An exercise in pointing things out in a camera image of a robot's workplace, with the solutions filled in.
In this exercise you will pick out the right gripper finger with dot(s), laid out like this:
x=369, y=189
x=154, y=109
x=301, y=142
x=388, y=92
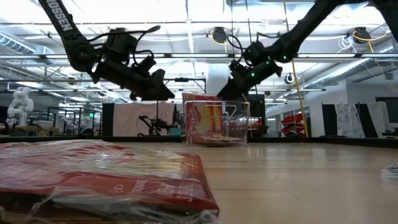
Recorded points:
x=231, y=92

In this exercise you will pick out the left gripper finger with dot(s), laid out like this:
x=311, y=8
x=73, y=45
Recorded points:
x=158, y=88

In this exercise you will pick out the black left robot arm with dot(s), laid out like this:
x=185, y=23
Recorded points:
x=62, y=21

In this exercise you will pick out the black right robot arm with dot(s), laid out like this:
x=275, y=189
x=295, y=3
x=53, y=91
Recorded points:
x=304, y=28

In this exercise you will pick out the black background robot arm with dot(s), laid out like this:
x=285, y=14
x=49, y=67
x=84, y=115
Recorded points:
x=155, y=123

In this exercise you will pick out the white pillar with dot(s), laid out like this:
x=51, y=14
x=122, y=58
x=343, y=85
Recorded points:
x=217, y=77

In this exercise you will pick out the clear plastic basket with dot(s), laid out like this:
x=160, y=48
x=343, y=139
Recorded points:
x=239, y=124

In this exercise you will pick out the black cabinet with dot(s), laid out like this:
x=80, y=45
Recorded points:
x=257, y=115

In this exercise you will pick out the beige cloth partition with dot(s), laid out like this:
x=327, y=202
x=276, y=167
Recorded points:
x=130, y=118

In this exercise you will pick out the narrow black panel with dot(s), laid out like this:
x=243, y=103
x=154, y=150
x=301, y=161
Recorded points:
x=108, y=119

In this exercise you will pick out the teal box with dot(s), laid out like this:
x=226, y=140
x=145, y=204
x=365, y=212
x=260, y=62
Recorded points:
x=175, y=132

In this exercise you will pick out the long ceiling light strip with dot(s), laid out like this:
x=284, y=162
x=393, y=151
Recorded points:
x=192, y=55
x=311, y=90

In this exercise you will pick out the black upright panel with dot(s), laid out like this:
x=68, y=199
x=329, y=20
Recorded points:
x=365, y=121
x=328, y=121

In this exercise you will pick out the white patterned cloth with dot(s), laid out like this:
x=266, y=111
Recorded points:
x=345, y=121

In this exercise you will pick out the wooden workbench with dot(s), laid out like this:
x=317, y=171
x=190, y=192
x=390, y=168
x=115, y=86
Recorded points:
x=37, y=129

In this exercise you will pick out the white humanoid robot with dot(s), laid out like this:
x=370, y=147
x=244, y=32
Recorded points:
x=20, y=105

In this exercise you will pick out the plain white cloth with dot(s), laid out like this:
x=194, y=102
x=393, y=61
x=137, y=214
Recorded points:
x=381, y=118

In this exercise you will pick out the dark monitor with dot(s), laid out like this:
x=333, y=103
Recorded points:
x=392, y=109

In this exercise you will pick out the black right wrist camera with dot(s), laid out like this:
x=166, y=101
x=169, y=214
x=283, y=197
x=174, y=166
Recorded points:
x=237, y=70

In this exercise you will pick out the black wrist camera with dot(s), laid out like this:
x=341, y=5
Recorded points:
x=144, y=66
x=237, y=70

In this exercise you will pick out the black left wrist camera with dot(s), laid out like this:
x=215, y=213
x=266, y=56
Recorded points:
x=144, y=66

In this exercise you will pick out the black frame workstation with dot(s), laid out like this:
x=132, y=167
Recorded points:
x=57, y=121

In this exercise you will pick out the black aluminium table frame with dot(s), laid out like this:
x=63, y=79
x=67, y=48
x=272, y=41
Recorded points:
x=311, y=140

